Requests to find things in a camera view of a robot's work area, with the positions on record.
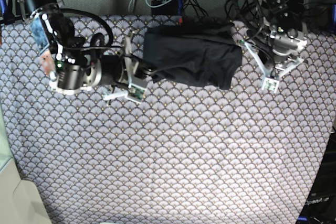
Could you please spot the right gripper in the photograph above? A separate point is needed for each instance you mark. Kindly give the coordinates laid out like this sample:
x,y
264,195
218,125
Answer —
x,y
129,74

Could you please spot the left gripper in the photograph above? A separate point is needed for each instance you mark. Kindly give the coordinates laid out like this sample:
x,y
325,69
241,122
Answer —
x,y
276,54

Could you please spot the dark grey T-shirt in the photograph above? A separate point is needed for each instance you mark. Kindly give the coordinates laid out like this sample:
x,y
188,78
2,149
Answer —
x,y
199,55

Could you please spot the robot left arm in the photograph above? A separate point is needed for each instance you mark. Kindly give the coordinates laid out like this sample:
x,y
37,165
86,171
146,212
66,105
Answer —
x,y
273,15

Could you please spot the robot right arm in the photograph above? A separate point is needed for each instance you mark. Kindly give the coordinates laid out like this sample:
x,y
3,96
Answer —
x,y
72,66

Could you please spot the blue clamp right edge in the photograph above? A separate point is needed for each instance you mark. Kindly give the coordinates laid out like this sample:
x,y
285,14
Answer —
x,y
332,19

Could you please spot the blue clamp edge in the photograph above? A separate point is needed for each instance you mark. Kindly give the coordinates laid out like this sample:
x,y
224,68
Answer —
x,y
7,12
332,19

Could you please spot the fan patterned tablecloth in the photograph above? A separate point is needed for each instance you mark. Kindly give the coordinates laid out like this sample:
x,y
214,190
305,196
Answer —
x,y
184,155

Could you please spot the blue clamp left edge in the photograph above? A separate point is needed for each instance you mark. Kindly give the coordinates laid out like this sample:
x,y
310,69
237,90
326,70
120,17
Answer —
x,y
7,12

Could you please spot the black OpenArm case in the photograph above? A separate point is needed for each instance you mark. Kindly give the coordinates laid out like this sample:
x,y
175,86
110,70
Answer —
x,y
320,204

